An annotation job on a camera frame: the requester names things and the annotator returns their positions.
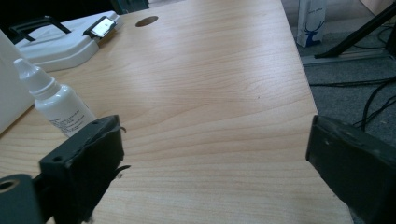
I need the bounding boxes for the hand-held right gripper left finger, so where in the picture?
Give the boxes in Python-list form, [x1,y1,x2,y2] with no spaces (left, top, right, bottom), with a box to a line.
[38,114,132,224]

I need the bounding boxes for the white plastic case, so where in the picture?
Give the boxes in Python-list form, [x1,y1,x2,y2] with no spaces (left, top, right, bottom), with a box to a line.
[8,10,124,73]

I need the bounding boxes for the metal floor rail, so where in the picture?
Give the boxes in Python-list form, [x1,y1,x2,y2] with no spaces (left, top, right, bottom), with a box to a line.
[300,49,392,66]

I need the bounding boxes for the black metal stand leg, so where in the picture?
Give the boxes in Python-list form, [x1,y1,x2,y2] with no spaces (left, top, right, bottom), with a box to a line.
[314,1,396,60]

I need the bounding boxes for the white box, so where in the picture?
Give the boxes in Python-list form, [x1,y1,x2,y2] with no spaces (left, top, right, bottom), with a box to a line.
[0,29,35,135]

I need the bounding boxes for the black cable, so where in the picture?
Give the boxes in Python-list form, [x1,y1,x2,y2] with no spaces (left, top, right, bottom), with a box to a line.
[352,81,396,133]
[308,76,396,88]

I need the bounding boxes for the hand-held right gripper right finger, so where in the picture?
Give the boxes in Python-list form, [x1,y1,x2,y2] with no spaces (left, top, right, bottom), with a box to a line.
[305,115,396,224]

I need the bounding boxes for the white dropper bottle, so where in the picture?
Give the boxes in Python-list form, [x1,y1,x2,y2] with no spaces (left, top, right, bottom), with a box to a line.
[13,58,97,138]

